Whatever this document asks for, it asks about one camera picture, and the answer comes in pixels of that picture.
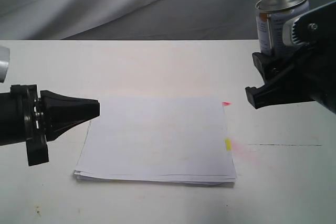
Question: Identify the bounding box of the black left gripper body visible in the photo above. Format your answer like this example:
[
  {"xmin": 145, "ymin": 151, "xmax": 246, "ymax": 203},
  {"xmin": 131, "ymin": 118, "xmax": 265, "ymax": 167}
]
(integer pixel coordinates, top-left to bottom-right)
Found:
[{"xmin": 10, "ymin": 84, "xmax": 49, "ymax": 166}]

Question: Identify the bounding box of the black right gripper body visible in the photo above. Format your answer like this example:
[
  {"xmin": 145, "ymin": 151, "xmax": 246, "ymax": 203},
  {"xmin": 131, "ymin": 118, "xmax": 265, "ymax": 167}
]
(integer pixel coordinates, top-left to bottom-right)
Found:
[{"xmin": 303, "ymin": 50, "xmax": 335, "ymax": 114}]

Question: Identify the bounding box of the white spray paint can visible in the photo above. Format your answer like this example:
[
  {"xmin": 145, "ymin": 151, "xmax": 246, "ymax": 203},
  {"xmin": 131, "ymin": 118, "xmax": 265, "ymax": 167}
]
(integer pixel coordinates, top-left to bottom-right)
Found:
[{"xmin": 255, "ymin": 0, "xmax": 309, "ymax": 56}]

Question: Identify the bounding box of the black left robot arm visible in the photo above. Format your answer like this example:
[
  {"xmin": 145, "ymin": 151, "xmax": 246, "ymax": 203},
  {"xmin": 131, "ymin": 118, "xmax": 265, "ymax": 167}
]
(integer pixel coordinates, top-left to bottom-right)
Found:
[{"xmin": 1, "ymin": 85, "xmax": 100, "ymax": 166}]

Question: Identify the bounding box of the grey fabric backdrop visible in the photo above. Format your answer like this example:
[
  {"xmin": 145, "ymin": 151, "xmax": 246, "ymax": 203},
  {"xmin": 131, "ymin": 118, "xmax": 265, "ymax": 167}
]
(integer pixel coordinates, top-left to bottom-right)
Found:
[{"xmin": 0, "ymin": 0, "xmax": 336, "ymax": 41}]

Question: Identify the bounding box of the white paper stack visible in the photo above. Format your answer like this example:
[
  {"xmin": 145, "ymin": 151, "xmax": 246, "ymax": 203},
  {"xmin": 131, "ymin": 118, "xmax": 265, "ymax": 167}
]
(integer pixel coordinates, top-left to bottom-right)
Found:
[{"xmin": 74, "ymin": 97, "xmax": 236, "ymax": 185}]

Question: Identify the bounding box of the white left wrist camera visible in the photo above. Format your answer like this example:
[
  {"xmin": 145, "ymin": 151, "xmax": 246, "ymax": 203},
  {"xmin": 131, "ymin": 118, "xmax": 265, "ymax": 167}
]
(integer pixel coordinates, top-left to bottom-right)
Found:
[{"xmin": 0, "ymin": 46, "xmax": 10, "ymax": 83}]

